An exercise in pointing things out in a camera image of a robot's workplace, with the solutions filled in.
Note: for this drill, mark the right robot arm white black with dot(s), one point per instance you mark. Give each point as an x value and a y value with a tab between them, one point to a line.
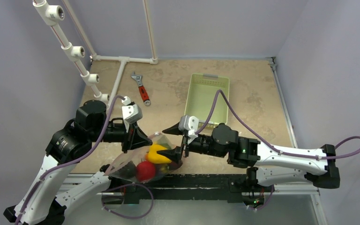
265	164

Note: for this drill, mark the aluminium frame rail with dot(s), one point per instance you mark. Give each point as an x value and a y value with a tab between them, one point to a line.
315	196

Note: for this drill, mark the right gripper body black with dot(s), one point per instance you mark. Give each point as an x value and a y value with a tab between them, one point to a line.
183	146

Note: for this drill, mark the red handled adjustable wrench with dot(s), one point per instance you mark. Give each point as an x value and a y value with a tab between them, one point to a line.
142	90

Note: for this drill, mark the clear zip top bag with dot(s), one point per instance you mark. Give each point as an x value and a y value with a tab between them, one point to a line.
138	155

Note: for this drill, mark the green perforated basket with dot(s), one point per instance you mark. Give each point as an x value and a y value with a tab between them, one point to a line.
200	96

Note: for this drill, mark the white pvc pipe frame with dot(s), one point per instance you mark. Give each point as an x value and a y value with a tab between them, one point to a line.
52	15

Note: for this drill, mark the dark purple plum toy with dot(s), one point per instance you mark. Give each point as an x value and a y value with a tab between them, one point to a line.
128	171

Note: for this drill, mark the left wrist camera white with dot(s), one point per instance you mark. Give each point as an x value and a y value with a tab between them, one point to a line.
131	112

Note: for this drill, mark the yellow lemon toy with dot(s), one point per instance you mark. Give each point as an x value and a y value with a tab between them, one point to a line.
155	158

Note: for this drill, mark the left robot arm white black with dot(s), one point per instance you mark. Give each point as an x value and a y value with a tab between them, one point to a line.
92	124

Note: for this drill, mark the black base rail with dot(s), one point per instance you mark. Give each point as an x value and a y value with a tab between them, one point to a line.
233	188

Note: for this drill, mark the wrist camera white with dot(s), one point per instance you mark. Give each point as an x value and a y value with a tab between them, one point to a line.
189	124
131	112

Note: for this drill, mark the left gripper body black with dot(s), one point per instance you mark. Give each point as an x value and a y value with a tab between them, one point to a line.
115	131

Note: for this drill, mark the red tomato toy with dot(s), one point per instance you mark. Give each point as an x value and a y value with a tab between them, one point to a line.
145	171

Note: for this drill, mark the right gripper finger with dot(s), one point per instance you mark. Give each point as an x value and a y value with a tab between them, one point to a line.
174	130
174	155

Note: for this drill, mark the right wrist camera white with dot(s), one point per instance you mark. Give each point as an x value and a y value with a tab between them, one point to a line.
189	124

